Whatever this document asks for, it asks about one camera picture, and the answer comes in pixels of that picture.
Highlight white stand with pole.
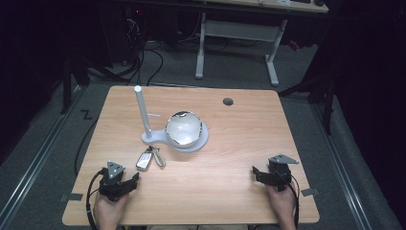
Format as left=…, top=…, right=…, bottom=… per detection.
left=133, top=84, right=210, bottom=153

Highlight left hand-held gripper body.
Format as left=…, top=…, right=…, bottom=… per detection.
left=98, top=161, right=129, bottom=202

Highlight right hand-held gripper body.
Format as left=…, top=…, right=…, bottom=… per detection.
left=267, top=153, right=301, bottom=193

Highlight person's right hand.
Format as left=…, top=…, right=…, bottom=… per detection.
left=265, top=181, right=298, bottom=230

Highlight person's left hand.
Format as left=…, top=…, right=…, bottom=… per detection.
left=92, top=191, right=129, bottom=230

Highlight metal floor rail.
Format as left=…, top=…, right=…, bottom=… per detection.
left=310, top=103, right=373, bottom=230
left=0, top=85, right=84, bottom=228

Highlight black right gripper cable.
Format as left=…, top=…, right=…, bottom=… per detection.
left=277, top=169, right=301, bottom=229

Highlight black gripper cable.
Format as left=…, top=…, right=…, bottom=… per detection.
left=85, top=169, right=107, bottom=230
left=277, top=169, right=301, bottom=229

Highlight black floor cables bundle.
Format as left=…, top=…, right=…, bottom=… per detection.
left=89, top=9, right=165, bottom=87

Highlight white frame wooden desk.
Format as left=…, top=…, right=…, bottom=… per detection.
left=193, top=0, right=329, bottom=87

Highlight grey key strap loop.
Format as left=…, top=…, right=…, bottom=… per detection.
left=148, top=145, right=167, bottom=169

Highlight black metal stand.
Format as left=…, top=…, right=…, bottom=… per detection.
left=277, top=71, right=337, bottom=136
left=59, top=52, right=91, bottom=115

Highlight thin black floor cable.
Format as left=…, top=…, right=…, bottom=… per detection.
left=74, top=117, right=101, bottom=177

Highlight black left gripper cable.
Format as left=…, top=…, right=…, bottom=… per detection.
left=85, top=169, right=107, bottom=230

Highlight silver car key fob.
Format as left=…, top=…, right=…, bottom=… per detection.
left=135, top=150, right=153, bottom=172

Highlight grey tape piece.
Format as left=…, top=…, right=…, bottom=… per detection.
left=300, top=187, right=320, bottom=197
left=59, top=193, right=84, bottom=202

